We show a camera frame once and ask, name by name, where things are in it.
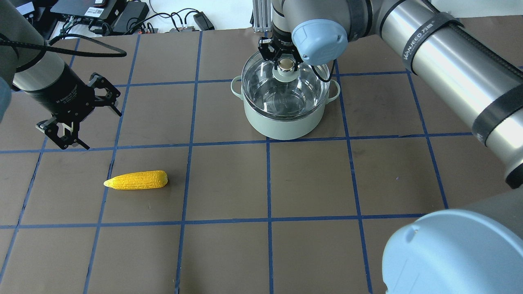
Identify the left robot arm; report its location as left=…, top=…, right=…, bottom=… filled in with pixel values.
left=0, top=0, right=127, bottom=149

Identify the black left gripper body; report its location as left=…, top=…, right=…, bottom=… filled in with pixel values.
left=25, top=61, right=96, bottom=122

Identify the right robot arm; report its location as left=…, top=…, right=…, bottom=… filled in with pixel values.
left=258, top=0, right=522, bottom=294

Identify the black power adapter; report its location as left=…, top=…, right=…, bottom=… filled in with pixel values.
left=193, top=11, right=215, bottom=31

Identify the glass pot lid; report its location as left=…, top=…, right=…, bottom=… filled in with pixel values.
left=241, top=52, right=330, bottom=121

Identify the yellow corn cob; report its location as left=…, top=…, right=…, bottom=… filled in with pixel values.
left=103, top=170, right=168, bottom=190

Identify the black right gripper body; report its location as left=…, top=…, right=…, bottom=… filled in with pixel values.
left=270, top=27, right=303, bottom=62

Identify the pale green steel pot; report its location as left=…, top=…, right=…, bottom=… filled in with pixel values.
left=230, top=76, right=341, bottom=141

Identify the aluminium frame post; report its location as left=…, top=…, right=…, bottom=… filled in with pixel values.
left=252, top=0, right=272, bottom=32

